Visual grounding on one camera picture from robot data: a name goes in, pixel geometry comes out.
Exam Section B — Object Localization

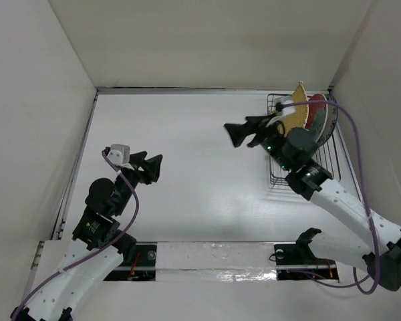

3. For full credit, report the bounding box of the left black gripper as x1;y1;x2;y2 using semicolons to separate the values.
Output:
114;150;161;215

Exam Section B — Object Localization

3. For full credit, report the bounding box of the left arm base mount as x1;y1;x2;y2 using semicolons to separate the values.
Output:
104;242;157;282

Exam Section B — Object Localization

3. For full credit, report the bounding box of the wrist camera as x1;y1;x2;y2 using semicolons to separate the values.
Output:
107;144;130;167
274;96;296;120

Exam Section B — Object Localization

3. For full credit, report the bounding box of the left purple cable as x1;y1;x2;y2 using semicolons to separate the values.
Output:
11;150;140;320

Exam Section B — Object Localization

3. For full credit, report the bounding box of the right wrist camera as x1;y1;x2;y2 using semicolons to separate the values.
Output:
274;96;296;120

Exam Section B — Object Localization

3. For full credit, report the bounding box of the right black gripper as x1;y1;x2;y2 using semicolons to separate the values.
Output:
223;112;291;172

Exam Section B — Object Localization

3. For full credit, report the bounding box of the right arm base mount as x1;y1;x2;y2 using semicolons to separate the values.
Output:
269;228;339;281

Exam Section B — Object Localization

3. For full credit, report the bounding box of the blue white floral plate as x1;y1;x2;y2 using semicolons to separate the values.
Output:
317;104;338;146

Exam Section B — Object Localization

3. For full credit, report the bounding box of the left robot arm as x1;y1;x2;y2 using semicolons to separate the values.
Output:
10;144;163;320

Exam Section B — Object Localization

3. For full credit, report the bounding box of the red teal floral plate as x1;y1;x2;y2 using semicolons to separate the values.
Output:
305;102;328;146

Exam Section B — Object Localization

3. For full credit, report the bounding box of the black wire dish rack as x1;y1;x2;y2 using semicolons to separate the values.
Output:
266;92;342;190

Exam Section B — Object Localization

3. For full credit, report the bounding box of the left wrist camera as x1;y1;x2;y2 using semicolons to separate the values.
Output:
107;144;130;167

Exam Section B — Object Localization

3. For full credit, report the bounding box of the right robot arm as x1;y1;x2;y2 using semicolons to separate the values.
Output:
224;116;401;291

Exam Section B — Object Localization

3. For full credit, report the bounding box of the square bamboo tray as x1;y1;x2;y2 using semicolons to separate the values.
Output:
281;81;309;136

